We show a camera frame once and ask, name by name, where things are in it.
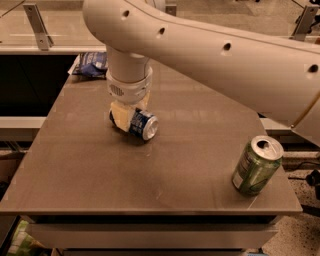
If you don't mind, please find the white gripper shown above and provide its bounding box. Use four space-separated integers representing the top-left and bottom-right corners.
106 67 153 132

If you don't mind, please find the blue pepsi can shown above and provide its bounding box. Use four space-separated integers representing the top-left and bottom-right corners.
109 108 159 141

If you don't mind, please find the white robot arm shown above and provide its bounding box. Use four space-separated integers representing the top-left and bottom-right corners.
83 0 320 145

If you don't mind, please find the green soda can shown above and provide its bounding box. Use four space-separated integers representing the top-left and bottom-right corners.
232 135 284 196

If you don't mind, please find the blue chip bag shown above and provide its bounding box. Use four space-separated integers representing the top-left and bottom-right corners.
68 52 108 78

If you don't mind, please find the glass barrier panel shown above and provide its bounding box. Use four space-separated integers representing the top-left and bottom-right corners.
0 0 309 47

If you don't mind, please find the grey table drawer front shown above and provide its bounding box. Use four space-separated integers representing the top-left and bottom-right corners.
27 224 277 249

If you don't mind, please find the middle metal rail bracket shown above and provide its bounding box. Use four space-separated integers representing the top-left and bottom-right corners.
165 5 177 16

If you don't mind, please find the metal rail bracket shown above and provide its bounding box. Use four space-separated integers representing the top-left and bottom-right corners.
23 3 54 51
165 5 177 16
290 4 320 41

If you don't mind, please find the left metal rail bracket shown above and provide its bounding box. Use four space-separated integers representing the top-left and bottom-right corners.
23 3 54 51

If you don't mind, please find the right metal rail bracket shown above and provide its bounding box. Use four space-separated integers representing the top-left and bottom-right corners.
290 4 320 41

